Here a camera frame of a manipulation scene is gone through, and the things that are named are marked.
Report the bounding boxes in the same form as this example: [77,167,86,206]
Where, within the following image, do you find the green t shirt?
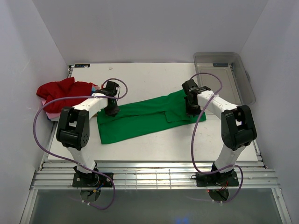
[97,90,198,144]

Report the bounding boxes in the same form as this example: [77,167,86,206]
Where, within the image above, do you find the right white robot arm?
[182,79,257,187]

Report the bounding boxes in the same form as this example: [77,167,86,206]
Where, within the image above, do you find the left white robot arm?
[56,80,120,186]

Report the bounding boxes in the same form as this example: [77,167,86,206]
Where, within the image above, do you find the blue label sticker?
[74,64,90,68]

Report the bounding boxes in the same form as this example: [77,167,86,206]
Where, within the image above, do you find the red t shirt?
[36,77,96,113]

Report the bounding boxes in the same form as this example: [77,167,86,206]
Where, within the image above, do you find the grey plastic bin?
[193,52,256,105]

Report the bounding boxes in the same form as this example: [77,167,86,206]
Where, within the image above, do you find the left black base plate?
[72,173,114,188]

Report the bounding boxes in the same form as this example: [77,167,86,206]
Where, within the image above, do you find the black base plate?
[194,171,239,187]
[72,173,114,188]

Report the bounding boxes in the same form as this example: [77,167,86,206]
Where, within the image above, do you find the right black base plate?
[194,171,239,187]

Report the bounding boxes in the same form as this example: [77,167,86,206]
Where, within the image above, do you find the aluminium frame rail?
[30,161,280,190]

